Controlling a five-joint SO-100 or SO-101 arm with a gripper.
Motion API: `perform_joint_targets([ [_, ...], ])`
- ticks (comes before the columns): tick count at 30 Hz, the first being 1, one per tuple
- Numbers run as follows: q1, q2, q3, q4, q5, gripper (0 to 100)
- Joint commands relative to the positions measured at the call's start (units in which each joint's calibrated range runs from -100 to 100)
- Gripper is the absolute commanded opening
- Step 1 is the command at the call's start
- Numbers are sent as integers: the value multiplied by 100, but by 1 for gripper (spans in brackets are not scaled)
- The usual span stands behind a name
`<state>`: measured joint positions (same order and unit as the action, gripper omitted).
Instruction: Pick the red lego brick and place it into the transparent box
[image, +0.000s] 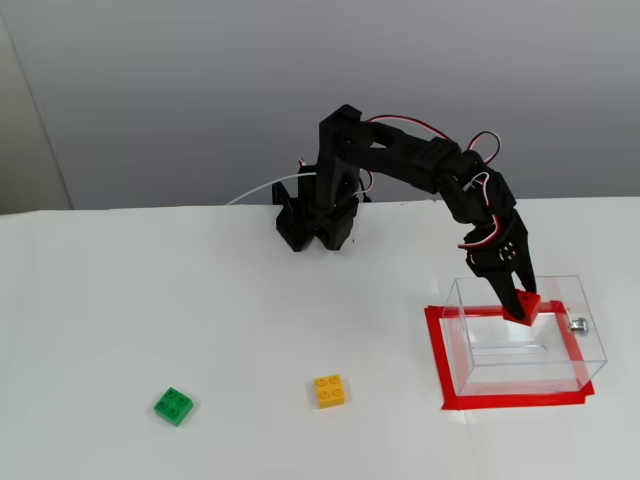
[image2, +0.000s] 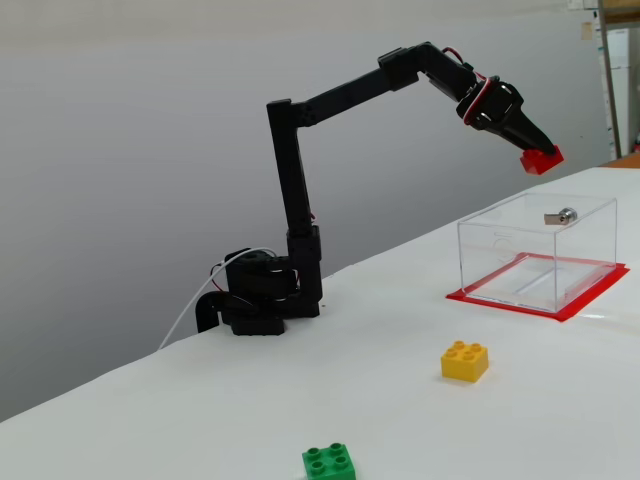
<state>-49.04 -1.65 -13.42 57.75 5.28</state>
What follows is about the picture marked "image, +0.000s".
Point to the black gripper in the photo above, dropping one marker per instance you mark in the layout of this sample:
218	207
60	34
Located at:
492	267

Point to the red lego brick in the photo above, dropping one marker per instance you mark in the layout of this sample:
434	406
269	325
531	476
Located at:
532	305

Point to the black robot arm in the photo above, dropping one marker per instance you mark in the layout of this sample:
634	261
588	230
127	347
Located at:
415	157

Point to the metal box lock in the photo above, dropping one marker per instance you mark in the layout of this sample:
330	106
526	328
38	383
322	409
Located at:
579	325

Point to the transparent plastic box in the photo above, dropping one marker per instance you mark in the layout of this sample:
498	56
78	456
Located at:
590	320

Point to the yellow lego brick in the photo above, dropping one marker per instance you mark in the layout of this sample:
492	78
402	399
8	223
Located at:
331	392

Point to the green lego brick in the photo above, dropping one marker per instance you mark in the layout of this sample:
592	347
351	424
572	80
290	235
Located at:
172	406

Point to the black table clamp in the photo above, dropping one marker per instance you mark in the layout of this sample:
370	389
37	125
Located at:
282	200

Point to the red tape frame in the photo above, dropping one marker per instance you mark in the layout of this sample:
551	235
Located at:
515	401

